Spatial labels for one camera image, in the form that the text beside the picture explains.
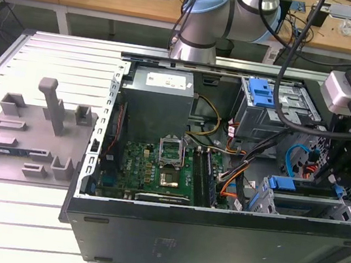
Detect blue data wire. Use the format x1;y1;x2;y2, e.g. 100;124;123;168
282;142;313;181

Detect black open PC case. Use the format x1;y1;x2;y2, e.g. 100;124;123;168
52;44;351;263

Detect red black twisted wire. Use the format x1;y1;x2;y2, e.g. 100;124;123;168
106;101;128;161

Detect metal disk bay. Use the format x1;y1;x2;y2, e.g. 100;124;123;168
245;169;351;227

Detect hard disk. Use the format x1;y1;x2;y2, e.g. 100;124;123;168
262;172;346;201

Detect metal socket cover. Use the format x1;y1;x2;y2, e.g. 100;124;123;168
155;133;188;170

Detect black graphics card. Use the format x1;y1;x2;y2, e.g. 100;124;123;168
133;188;192;209

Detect grey metal drive cage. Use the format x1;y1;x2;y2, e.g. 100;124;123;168
229;76;327;154

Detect CPU socket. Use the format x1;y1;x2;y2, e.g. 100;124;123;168
156;166;183;190

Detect black cable bundle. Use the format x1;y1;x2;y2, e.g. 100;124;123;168
213;115;296;218

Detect yellow wire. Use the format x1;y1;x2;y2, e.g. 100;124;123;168
185;93;225;143

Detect orange black power wire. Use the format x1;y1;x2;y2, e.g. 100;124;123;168
299;146;322;182

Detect grey parts rack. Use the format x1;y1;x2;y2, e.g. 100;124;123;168
0;70;104;196

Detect black case fan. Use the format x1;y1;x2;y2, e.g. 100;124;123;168
103;99;133;173

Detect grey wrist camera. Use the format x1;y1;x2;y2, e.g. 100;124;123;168
316;69;351;116

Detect orange wire bundle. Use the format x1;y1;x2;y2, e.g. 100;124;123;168
217;163;248;201

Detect blue plastic cage latch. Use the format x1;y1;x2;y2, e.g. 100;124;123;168
244;77;282;110

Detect small black box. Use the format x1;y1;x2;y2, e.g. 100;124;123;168
307;4;331;28

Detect black waste bin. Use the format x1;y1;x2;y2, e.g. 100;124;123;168
214;37;235;60

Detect thick black gripper cable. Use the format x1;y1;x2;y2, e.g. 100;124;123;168
267;0;351;139

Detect white labelled wires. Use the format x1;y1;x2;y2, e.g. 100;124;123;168
225;118;241;139

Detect dark RAM stick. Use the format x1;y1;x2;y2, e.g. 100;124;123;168
197;148;227;209

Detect thin black hanging cable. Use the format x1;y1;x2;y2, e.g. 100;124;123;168
167;0;207;54

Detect green motherboard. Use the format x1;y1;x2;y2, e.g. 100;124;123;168
95;132;238;215

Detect black square box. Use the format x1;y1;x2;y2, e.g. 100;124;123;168
273;0;294;37

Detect black RAM slot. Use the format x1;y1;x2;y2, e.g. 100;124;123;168
185;145;215;209

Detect grey power supply box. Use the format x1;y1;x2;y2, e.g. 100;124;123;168
114;62;199;141

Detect wooden desk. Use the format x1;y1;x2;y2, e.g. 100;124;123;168
0;0;351;79

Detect RAM stick with label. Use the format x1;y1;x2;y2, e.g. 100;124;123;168
0;145;33;159

